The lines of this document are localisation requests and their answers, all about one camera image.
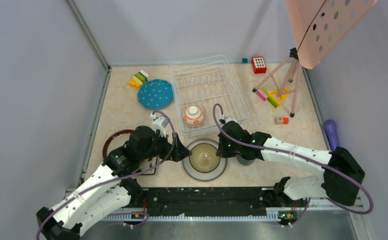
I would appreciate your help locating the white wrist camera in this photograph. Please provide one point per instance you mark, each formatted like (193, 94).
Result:
(226, 119)
(159, 124)

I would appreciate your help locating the yellow toy frame block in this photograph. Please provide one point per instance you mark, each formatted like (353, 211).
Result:
(281, 98)

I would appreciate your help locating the white wire dish rack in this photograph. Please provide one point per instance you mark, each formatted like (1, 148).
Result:
(204, 82)

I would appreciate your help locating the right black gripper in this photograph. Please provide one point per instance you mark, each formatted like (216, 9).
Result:
(229, 154)

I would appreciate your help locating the orange patterned white bowl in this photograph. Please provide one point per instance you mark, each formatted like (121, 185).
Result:
(193, 116)

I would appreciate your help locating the pink toy block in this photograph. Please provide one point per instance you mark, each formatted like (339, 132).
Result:
(262, 94)

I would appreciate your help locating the brown flower glazed bowl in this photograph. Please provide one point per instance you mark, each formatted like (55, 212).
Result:
(203, 158)

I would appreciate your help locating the square leaf patterned plate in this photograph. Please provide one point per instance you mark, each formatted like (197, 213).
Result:
(146, 164)

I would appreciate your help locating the teal polka dot plate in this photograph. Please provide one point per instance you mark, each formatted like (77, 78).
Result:
(155, 94)

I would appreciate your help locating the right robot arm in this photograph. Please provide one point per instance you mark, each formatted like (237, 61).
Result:
(334, 174)

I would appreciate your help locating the red white toy block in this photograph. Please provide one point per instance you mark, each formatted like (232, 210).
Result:
(258, 65)

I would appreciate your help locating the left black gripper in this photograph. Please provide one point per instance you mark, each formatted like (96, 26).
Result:
(180, 152)

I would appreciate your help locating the white plate with characters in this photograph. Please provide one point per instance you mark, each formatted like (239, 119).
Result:
(199, 176)

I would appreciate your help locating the red rimmed round plate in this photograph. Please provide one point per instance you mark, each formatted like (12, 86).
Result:
(115, 141)

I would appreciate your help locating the purple handle tool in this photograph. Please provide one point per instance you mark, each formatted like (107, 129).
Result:
(331, 133)

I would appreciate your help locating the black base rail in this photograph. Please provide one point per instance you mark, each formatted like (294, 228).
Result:
(212, 201)

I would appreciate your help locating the orange wooden toy block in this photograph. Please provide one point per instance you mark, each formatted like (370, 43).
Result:
(281, 120)

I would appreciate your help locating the green toy block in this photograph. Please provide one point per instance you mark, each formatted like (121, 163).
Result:
(270, 97)

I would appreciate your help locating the dark green mug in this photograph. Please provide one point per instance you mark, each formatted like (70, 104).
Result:
(243, 161)

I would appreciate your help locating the pink perforated music stand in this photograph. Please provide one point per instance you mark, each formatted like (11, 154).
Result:
(317, 27)

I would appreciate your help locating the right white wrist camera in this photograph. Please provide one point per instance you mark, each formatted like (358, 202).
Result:
(226, 119)

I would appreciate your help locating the colourful block stack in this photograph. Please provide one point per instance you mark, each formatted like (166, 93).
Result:
(138, 79)

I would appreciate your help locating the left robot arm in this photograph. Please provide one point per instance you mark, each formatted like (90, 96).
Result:
(110, 187)

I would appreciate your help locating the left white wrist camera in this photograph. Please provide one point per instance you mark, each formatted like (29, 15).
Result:
(159, 124)

